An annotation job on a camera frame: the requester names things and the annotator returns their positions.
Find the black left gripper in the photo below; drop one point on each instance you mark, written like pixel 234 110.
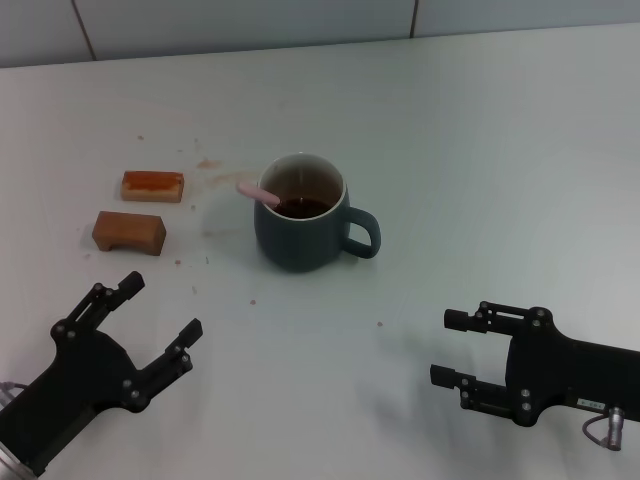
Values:
pixel 80 375

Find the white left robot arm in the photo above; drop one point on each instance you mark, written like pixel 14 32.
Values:
pixel 7 465

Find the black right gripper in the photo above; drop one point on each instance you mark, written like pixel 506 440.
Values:
pixel 565 370

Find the dark brown coffee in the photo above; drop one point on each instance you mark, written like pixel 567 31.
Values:
pixel 307 209

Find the light stained wooden block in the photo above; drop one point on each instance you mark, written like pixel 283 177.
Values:
pixel 155 187

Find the brown notched wooden block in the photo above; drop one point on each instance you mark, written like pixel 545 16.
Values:
pixel 130 230

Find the grey ceramic cup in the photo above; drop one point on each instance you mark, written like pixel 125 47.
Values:
pixel 300 245

